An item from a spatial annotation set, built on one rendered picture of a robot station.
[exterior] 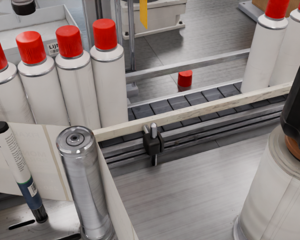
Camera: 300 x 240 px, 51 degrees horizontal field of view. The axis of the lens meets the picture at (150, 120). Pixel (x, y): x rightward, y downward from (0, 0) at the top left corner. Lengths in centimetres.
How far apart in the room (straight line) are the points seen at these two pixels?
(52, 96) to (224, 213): 31
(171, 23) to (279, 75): 42
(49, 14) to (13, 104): 61
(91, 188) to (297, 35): 46
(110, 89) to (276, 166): 29
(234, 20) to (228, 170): 65
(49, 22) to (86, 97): 61
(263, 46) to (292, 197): 34
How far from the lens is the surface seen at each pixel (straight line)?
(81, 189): 36
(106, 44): 47
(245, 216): 42
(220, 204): 50
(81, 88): 49
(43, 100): 49
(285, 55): 67
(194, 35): 98
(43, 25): 107
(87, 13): 60
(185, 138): 60
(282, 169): 32
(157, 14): 96
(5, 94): 48
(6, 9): 104
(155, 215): 48
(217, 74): 82
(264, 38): 60
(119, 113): 54
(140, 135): 57
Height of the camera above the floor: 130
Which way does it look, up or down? 44 degrees down
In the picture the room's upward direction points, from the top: straight up
